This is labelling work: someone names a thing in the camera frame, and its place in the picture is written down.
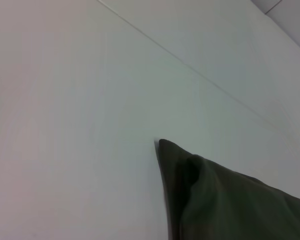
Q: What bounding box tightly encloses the dark green printed t-shirt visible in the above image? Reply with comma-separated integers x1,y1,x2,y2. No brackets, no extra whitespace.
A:
153,138,300,240

